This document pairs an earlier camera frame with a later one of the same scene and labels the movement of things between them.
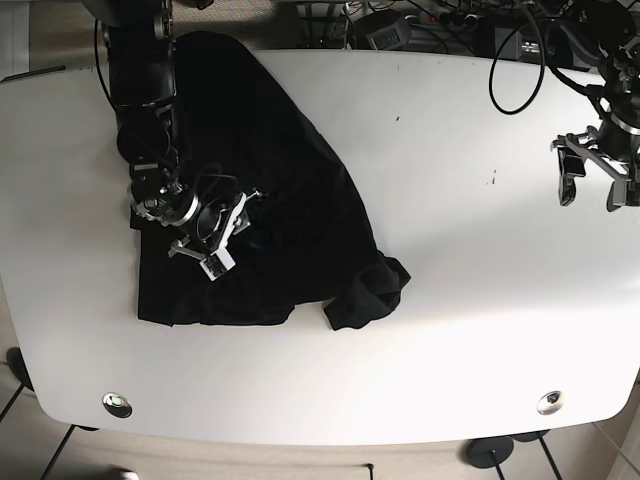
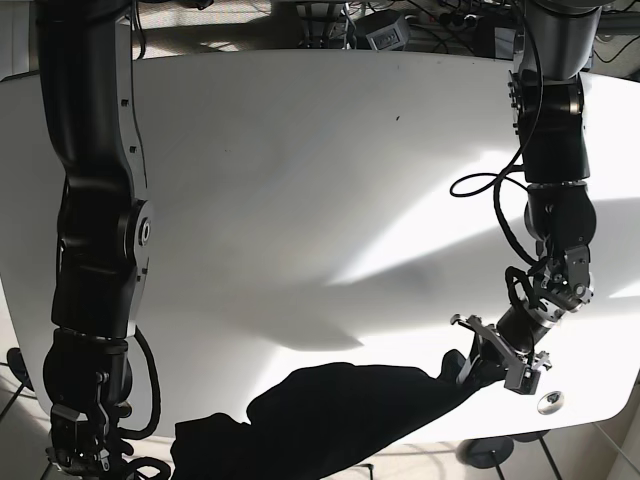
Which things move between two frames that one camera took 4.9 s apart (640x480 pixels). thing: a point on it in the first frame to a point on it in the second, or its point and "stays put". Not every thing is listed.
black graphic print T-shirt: [309, 240] to [317, 421]
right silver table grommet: [550, 402] stays put
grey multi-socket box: [395, 37] stays put
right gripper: [626, 174] to [524, 374]
